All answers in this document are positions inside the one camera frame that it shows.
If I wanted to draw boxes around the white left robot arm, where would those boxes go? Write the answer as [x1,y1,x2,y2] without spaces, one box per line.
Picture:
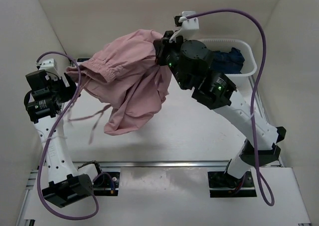
[24,70,105,208]

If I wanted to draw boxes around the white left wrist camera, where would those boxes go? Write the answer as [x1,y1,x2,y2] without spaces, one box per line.
[37,58,58,75]

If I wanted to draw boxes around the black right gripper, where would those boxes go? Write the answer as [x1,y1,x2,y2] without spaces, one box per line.
[155,31,190,90]

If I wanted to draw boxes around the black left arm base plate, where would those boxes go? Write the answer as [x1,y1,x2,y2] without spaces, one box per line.
[74,161,122,196]

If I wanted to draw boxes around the dark blue trousers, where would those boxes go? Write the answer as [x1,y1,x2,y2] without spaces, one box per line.
[210,47,245,74]

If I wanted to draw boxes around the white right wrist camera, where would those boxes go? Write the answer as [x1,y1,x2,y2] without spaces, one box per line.
[169,11,199,43]

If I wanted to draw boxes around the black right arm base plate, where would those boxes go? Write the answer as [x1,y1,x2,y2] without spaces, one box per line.
[207,171,257,198]

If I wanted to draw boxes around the aluminium table edge rail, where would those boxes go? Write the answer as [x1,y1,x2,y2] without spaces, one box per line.
[27,161,282,169]

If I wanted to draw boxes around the white plastic basket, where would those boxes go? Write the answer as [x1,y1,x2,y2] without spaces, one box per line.
[200,38,257,87]

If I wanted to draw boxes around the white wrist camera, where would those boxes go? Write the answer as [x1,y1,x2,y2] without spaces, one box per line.
[37,58,58,75]
[169,11,199,43]

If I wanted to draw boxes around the pink trousers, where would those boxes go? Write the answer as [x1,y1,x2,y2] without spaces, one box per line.
[66,29,172,136]

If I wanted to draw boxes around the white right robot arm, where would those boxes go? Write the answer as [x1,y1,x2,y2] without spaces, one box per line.
[153,31,255,189]

